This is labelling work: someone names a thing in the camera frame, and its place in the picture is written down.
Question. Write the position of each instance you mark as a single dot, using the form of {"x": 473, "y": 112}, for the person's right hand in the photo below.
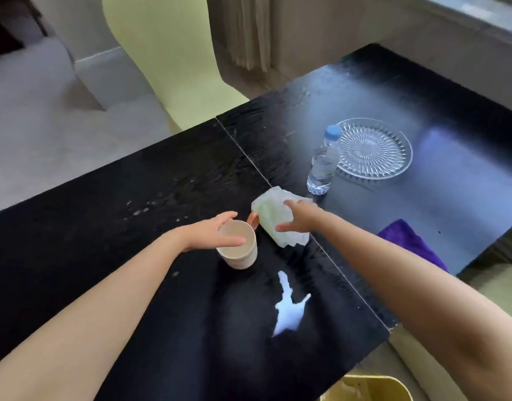
{"x": 306, "y": 217}

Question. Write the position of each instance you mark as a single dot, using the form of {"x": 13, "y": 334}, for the person's left hand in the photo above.
{"x": 199, "y": 235}

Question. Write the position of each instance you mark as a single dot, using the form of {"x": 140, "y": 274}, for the person's left thumb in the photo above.
{"x": 231, "y": 242}

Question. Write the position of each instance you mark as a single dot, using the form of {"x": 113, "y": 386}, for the person's right thumb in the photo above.
{"x": 286, "y": 227}

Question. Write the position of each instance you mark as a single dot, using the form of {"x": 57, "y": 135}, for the person's right forearm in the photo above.
{"x": 406, "y": 288}

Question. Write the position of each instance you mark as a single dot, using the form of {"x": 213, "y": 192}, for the person's left forearm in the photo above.
{"x": 93, "y": 321}

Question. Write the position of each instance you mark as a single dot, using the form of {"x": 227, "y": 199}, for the clear plastic water bottle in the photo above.
{"x": 323, "y": 166}

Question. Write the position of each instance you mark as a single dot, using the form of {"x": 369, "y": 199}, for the spilled water puddle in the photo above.
{"x": 289, "y": 315}

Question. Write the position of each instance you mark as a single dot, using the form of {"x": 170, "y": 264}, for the clear cut glass plate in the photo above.
{"x": 375, "y": 148}

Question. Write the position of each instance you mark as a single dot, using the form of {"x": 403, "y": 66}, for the purple cloth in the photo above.
{"x": 410, "y": 242}

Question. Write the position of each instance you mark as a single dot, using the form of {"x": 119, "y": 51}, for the yellow waste bin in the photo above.
{"x": 377, "y": 390}

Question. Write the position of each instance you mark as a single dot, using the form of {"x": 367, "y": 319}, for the pale yellow chair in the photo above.
{"x": 172, "y": 50}

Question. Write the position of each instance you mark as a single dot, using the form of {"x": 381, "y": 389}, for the beige curtain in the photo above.
{"x": 247, "y": 29}

